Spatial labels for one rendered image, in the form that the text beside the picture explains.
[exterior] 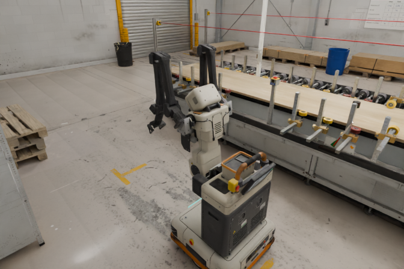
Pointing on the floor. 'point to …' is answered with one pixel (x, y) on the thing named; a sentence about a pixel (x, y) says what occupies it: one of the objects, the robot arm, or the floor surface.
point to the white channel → (263, 19)
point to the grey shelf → (14, 206)
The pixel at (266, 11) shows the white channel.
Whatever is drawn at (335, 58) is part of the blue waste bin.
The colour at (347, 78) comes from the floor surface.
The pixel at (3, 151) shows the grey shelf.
